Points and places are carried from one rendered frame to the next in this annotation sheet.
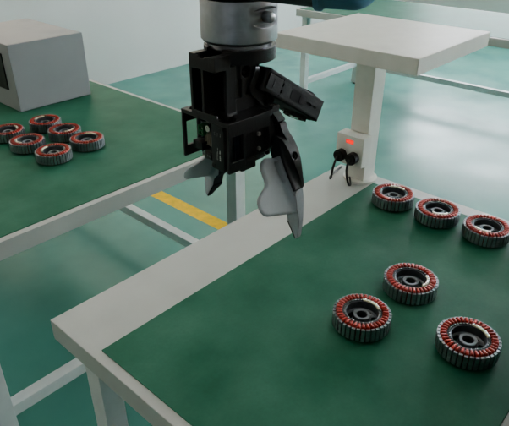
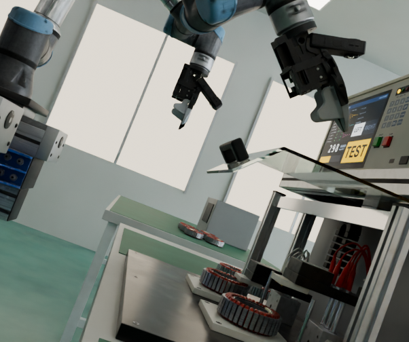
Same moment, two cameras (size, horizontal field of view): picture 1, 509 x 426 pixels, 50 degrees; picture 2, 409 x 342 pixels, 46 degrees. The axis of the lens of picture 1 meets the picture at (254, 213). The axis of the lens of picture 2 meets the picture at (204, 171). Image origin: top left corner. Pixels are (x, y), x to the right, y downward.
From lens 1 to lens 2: 1.33 m
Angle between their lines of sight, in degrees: 51
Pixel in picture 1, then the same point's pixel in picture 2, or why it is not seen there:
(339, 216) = not seen: hidden behind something
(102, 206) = (188, 245)
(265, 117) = (192, 86)
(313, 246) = not seen: hidden behind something
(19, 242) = (142, 227)
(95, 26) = not seen: hidden behind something
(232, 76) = (189, 71)
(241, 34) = (194, 60)
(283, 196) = (184, 108)
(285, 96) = (204, 88)
